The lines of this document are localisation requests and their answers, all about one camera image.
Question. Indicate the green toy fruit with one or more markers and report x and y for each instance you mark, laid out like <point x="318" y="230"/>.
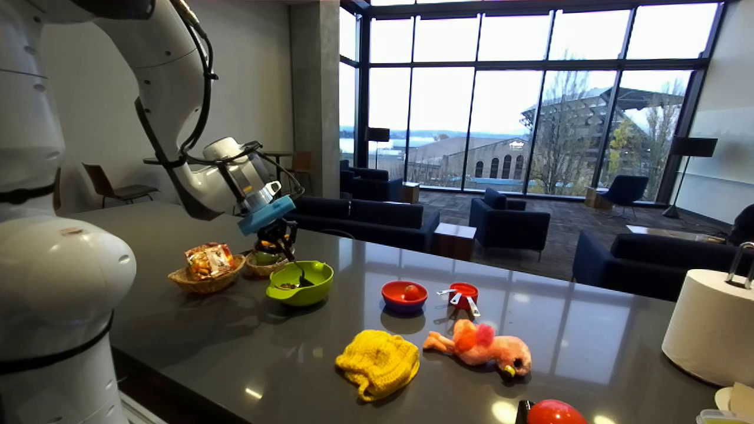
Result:
<point x="264" y="258"/>

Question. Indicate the large wicker basket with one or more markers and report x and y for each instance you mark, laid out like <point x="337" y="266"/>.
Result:
<point x="205" y="283"/>

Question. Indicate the long dark blue sofa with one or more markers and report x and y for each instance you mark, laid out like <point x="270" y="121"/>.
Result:
<point x="368" y="220"/>

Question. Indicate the white paper towel roll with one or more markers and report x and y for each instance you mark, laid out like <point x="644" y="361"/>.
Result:
<point x="707" y="325"/>

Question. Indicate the small red cup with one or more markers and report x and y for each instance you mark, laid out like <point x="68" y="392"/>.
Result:
<point x="463" y="294"/>

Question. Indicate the yellow cloth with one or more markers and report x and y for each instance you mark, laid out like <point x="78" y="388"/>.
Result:
<point x="377" y="362"/>

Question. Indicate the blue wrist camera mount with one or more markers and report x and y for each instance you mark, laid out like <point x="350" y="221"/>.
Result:
<point x="268" y="213"/>

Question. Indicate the dark blue armchair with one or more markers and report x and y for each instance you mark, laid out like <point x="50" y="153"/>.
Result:
<point x="511" y="225"/>
<point x="368" y="184"/>
<point x="628" y="188"/>

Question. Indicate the toy sandwich food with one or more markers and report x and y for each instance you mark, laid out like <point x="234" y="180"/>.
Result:
<point x="210" y="260"/>

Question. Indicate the small wicker basket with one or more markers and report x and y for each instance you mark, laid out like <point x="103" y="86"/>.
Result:
<point x="262" y="269"/>

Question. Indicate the pink orange plush toy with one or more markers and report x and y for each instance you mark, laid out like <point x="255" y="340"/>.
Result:
<point x="479" y="346"/>

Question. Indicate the short dark blue sofa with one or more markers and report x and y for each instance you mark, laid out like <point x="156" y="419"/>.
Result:
<point x="661" y="262"/>

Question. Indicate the red bowl blue rim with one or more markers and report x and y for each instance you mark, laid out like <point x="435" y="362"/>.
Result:
<point x="404" y="296"/>

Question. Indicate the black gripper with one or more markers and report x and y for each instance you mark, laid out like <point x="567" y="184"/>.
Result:
<point x="277" y="230"/>

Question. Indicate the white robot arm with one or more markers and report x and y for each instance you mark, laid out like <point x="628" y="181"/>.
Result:
<point x="56" y="273"/>

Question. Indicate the low side table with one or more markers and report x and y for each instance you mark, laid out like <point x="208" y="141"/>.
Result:
<point x="455" y="234"/>

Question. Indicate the red ball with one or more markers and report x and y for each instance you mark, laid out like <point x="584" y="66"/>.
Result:
<point x="558" y="412"/>

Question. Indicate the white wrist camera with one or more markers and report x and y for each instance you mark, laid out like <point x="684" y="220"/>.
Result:
<point x="270" y="190"/>

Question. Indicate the small wooden table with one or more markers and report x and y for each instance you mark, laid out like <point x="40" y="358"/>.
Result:
<point x="410" y="190"/>

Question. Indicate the lime green bowl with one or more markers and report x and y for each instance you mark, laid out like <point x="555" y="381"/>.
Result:
<point x="315" y="283"/>

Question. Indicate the wooden box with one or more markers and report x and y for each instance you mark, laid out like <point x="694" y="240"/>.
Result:
<point x="598" y="199"/>

